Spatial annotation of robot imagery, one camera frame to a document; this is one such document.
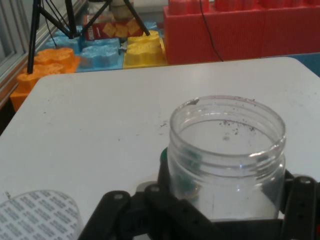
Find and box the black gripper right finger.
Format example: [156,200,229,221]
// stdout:
[279,169,320,240]

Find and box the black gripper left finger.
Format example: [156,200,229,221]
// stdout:
[78,158,216,240]

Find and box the tall clear plastic jar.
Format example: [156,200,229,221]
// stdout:
[167,94,287,222]

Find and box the green capped spice bottle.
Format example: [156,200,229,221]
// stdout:
[159,147,202,201]

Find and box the spice jar with printed lid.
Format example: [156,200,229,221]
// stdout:
[0,189,84,240]

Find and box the dark blue block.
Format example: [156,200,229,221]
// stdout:
[287,52,320,78]

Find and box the light blue building block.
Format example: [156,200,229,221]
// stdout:
[44,21,166,74]

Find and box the large red building block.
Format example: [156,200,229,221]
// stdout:
[162,0,320,65]

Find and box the red cracker box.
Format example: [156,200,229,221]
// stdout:
[82,14,144,42]

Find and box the orange building block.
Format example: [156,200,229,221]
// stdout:
[9,47,81,113]

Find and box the beige round container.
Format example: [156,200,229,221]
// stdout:
[109,0,135,21]

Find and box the clear jar with black lid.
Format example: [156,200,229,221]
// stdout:
[87,0,111,16]

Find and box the black tripod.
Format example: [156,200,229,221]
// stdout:
[26,0,151,75]

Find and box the thin black cord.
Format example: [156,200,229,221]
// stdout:
[198,0,224,62]

